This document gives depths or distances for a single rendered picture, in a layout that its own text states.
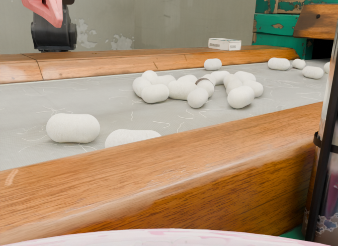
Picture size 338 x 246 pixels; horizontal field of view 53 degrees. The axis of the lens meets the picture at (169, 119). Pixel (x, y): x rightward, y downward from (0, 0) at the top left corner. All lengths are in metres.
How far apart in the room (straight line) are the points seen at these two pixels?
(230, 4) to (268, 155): 1.85
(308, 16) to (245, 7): 1.16
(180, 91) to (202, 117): 0.06
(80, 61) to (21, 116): 0.21
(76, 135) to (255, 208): 0.13
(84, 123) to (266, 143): 0.12
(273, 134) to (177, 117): 0.12
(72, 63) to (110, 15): 2.17
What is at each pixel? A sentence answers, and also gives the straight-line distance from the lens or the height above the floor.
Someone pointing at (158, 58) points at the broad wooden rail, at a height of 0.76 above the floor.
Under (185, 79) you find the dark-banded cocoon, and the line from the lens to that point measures 0.39.
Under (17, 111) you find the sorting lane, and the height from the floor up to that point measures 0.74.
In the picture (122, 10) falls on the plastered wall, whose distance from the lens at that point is 2.72.
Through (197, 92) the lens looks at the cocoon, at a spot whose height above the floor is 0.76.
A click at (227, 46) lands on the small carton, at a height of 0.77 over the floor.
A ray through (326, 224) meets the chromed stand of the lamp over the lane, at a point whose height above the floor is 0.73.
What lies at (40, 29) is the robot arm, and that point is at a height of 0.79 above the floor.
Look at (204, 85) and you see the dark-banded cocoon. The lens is 0.38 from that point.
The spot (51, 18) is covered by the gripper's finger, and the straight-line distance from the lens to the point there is 0.45.
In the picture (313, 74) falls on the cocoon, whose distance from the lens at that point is 0.58.
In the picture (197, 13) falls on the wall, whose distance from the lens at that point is 2.19.
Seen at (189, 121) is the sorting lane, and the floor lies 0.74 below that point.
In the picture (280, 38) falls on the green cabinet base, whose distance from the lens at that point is 0.89.
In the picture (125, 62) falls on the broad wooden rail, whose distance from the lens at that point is 0.54.
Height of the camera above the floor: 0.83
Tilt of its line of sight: 17 degrees down
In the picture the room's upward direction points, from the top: 2 degrees clockwise
